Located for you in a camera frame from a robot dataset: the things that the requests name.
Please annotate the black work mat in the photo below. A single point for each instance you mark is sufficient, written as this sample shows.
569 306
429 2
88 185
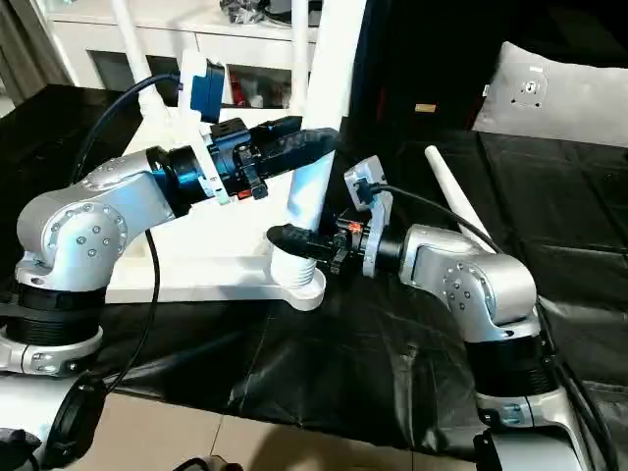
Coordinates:
343 358

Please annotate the white plastic table top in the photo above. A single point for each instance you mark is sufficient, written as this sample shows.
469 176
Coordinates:
206 250

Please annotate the white plastic table leg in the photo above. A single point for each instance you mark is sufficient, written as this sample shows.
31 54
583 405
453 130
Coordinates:
300 54
130 54
333 73
451 186

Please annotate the white sideboard cabinet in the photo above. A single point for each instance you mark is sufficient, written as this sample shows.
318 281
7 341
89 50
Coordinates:
221 44

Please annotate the small tan label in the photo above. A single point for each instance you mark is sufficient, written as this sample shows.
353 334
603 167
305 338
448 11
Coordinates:
425 107

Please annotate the black tangled clutter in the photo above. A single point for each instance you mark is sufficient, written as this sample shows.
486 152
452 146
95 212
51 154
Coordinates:
243 12

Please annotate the red packet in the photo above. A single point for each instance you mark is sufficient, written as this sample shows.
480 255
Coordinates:
236 89

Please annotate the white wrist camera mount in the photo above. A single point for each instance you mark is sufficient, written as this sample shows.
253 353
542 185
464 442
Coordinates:
370 196
193 98

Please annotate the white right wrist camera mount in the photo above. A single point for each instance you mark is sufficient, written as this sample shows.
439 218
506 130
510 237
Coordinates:
370 196

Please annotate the grey cushion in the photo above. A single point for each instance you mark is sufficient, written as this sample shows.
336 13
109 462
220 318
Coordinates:
564 103

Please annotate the black sofa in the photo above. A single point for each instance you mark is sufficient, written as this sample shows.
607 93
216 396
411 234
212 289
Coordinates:
432 54

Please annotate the grey brown curtain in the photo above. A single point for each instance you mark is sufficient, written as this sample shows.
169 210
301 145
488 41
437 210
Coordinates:
24 54

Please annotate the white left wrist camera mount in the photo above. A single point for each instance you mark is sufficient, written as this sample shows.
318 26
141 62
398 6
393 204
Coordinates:
193 98

